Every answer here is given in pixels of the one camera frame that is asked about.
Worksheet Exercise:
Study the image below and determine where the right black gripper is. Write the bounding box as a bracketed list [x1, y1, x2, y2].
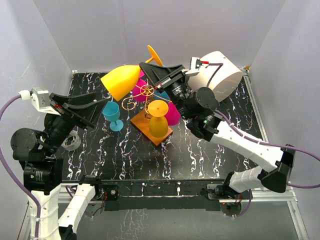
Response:
[140, 63, 193, 121]

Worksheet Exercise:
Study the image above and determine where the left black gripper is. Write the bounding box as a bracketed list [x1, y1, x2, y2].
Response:
[44, 91, 107, 155]

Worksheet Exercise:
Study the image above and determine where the blue wine glass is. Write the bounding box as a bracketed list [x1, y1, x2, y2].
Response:
[102, 101, 124, 132]
[153, 65, 171, 101]

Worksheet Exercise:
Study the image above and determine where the pink wine glass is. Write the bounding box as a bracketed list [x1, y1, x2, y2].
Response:
[164, 102, 181, 126]
[132, 70, 147, 103]

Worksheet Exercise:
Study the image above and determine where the yellow wine glass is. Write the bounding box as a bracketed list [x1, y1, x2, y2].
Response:
[100, 44, 163, 101]
[147, 100, 169, 138]

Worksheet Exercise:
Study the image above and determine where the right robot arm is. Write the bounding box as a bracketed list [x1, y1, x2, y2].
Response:
[139, 62, 295, 199]

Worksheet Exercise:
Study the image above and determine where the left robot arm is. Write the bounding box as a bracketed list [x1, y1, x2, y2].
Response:
[10, 89, 107, 240]

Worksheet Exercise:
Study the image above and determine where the clear tape roll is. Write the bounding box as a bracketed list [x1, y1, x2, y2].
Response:
[61, 130, 81, 152]

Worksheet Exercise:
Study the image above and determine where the white cylindrical container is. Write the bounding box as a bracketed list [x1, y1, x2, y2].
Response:
[188, 51, 243, 103]

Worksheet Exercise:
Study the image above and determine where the gold wire glass rack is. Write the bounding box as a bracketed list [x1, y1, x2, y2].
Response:
[121, 75, 173, 147]

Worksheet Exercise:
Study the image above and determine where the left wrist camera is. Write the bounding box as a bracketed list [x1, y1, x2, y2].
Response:
[18, 87, 59, 115]

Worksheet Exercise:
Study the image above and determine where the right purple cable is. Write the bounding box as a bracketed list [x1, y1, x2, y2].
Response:
[206, 62, 320, 190]

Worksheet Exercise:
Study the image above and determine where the purple cable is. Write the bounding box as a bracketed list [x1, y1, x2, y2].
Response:
[206, 62, 320, 190]
[0, 96, 42, 238]

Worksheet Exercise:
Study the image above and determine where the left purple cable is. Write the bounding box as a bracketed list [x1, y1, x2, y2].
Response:
[0, 96, 42, 238]

